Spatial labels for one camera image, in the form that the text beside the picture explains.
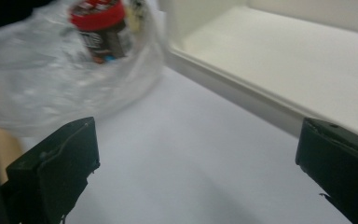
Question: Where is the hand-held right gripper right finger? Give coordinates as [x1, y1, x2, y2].
[296, 117, 358, 224]

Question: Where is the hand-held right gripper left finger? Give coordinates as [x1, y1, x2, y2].
[1, 117, 101, 224]

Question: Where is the clear plastic bag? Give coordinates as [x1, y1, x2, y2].
[0, 0, 169, 138]

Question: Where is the red-lidded can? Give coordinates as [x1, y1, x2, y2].
[68, 0, 134, 64]

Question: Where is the white plastic box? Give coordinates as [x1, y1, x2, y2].
[158, 0, 358, 146]

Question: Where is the yellow banana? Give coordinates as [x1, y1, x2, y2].
[125, 0, 148, 34]

